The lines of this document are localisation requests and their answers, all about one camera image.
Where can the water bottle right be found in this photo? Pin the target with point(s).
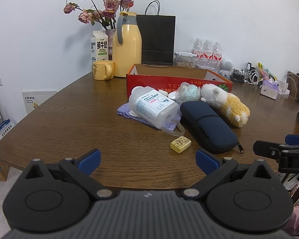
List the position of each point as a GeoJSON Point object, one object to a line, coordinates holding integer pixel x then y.
{"type": "Point", "coordinates": [217, 56]}

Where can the glass flower vase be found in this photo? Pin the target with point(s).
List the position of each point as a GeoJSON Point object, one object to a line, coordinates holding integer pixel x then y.
{"type": "Point", "coordinates": [110, 34]}

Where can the white jar lid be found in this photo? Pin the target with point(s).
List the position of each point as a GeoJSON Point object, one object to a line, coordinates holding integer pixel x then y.
{"type": "Point", "coordinates": [172, 95]}

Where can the clear snack container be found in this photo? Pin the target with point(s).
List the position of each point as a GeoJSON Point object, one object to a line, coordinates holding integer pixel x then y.
{"type": "Point", "coordinates": [185, 59]}

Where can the water bottle left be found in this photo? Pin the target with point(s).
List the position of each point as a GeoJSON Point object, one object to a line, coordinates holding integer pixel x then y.
{"type": "Point", "coordinates": [198, 51]}

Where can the colourful snack packet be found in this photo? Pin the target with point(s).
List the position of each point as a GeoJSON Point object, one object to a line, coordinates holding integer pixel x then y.
{"type": "Point", "coordinates": [266, 73]}

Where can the translucent plastic strip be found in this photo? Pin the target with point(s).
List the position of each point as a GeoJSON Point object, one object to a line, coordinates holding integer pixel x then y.
{"type": "Point", "coordinates": [178, 131]}

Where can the white yellow plush hamster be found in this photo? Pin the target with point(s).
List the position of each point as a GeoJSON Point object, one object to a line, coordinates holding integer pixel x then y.
{"type": "Point", "coordinates": [226, 103]}

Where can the dried pink rose bouquet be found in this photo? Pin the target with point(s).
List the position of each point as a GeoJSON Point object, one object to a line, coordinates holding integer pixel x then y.
{"type": "Point", "coordinates": [103, 12]}

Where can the black paper bag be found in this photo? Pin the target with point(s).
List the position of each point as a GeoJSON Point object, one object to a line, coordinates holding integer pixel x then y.
{"type": "Point", "coordinates": [158, 35]}

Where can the red orange cardboard box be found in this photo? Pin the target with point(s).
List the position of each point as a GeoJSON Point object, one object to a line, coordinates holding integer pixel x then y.
{"type": "Point", "coordinates": [169, 78]}

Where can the purple tissue pack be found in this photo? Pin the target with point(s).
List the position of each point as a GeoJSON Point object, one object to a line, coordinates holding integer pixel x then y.
{"type": "Point", "coordinates": [269, 89]}

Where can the small yellow eraser block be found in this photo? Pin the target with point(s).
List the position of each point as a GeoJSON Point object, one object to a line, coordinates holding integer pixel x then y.
{"type": "Point", "coordinates": [180, 144]}

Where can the water bottle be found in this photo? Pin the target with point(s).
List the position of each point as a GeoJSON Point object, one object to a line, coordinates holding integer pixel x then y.
{"type": "Point", "coordinates": [198, 51]}
{"type": "Point", "coordinates": [207, 53]}
{"type": "Point", "coordinates": [217, 56]}

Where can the white milk carton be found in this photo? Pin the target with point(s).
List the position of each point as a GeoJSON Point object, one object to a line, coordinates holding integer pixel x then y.
{"type": "Point", "coordinates": [99, 46]}

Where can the yellow mug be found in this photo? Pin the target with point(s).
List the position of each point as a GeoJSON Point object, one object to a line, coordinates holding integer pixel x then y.
{"type": "Point", "coordinates": [103, 70]}

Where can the yellow thermos jug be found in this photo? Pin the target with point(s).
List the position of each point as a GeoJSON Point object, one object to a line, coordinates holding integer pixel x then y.
{"type": "Point", "coordinates": [127, 44]}

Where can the water bottle middle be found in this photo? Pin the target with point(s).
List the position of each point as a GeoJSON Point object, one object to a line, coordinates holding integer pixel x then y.
{"type": "Point", "coordinates": [207, 53]}

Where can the clear jar with label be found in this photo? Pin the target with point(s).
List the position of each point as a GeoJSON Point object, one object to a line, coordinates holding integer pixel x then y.
{"type": "Point", "coordinates": [151, 105]}

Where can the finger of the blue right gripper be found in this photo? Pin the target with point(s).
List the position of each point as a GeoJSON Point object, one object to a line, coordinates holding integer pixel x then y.
{"type": "Point", "coordinates": [291, 139]}

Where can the small white robot toy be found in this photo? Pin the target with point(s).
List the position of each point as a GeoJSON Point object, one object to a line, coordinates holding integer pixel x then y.
{"type": "Point", "coordinates": [226, 67]}

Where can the purple cloth pouch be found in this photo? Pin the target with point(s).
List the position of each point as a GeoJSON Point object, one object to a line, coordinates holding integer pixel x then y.
{"type": "Point", "coordinates": [125, 111]}

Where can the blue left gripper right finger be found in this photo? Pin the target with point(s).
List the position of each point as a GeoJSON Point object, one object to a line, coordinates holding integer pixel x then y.
{"type": "Point", "coordinates": [207, 162]}

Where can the blue white box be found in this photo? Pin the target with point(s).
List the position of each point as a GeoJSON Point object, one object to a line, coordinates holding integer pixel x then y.
{"type": "Point", "coordinates": [5, 127]}

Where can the white wall calendar board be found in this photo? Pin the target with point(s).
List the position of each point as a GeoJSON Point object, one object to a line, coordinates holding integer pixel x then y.
{"type": "Point", "coordinates": [33, 99]}

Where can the navy zipper case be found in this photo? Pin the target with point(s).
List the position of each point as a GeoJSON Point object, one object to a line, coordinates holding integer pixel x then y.
{"type": "Point", "coordinates": [209, 130]}

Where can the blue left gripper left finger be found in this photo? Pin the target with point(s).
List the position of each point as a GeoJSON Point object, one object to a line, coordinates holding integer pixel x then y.
{"type": "Point", "coordinates": [89, 162]}

